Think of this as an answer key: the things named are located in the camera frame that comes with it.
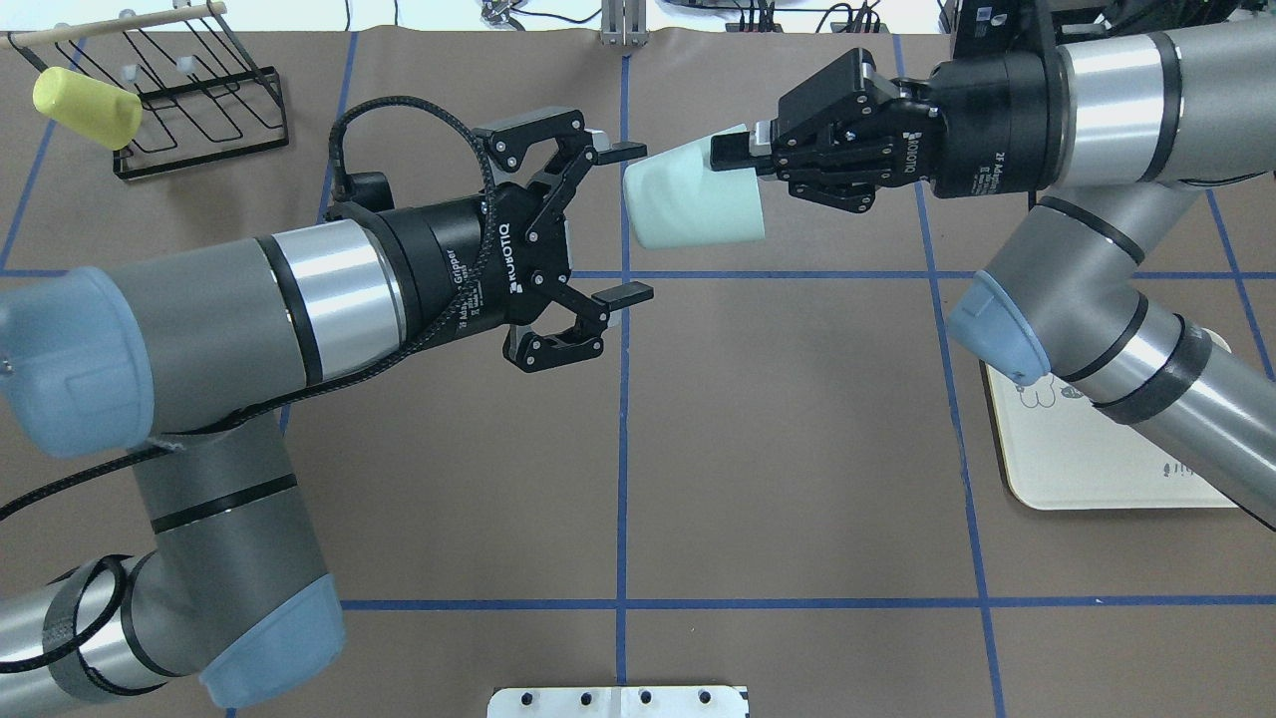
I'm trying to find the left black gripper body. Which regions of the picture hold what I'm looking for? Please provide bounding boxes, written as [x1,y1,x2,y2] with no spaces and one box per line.
[325,182,570,356]

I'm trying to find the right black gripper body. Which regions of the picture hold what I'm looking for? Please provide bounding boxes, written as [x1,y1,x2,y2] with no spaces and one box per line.
[855,51,1071,198]

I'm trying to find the pale green cup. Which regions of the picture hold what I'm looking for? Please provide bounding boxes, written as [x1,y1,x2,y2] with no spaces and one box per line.
[621,126,766,250]

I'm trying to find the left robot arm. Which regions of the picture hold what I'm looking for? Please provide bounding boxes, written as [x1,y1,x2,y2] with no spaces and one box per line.
[3,96,653,717]

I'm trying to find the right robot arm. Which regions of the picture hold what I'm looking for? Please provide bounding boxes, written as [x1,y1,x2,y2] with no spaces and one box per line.
[708,11,1273,527]

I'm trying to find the cream rabbit tray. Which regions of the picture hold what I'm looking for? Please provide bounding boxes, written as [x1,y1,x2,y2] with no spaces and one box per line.
[980,363,1235,511]

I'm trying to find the yellow cup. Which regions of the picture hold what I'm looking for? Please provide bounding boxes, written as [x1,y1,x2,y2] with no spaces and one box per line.
[32,68,143,150]

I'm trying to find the aluminium frame post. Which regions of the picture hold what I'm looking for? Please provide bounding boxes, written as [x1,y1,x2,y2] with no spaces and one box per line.
[600,0,649,47]

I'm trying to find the black wire cup rack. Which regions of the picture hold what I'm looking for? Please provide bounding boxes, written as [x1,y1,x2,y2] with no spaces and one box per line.
[3,1,291,181]

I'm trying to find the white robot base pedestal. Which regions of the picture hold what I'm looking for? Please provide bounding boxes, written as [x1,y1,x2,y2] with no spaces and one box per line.
[486,685,752,717]

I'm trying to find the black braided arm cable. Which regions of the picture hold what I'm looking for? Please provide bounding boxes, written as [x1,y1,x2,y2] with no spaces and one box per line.
[0,96,499,524]

